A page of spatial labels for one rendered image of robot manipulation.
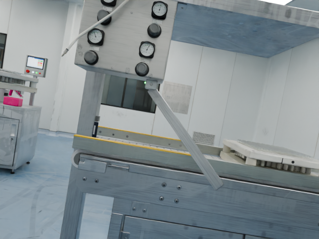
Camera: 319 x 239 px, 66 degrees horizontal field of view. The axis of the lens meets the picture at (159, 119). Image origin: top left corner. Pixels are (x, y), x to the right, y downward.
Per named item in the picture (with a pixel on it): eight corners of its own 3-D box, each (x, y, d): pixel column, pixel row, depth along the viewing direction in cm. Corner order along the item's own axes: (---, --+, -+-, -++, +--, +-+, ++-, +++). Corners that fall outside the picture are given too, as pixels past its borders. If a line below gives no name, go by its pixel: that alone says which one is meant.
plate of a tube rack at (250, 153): (248, 158, 66) (250, 151, 65) (221, 143, 90) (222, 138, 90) (335, 172, 67) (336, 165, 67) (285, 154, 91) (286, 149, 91)
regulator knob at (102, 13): (93, 20, 55) (97, 1, 55) (96, 23, 58) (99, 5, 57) (108, 23, 55) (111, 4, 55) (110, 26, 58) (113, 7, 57)
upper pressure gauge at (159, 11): (150, 15, 56) (153, -1, 56) (150, 17, 58) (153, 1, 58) (166, 18, 57) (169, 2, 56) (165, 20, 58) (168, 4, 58)
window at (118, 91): (95, 103, 551) (103, 52, 545) (95, 103, 553) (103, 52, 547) (154, 113, 572) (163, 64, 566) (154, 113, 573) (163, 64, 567)
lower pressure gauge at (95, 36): (85, 42, 56) (88, 26, 56) (87, 43, 58) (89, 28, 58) (101, 45, 57) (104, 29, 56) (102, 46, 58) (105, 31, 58)
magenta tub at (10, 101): (2, 104, 265) (3, 96, 265) (7, 104, 277) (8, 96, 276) (17, 106, 267) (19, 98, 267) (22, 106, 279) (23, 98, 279)
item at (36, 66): (18, 104, 300) (25, 53, 296) (22, 104, 310) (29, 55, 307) (38, 107, 303) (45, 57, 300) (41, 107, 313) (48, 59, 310)
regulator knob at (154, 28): (145, 33, 56) (149, 14, 55) (146, 36, 58) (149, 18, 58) (160, 36, 56) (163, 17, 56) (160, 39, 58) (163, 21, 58)
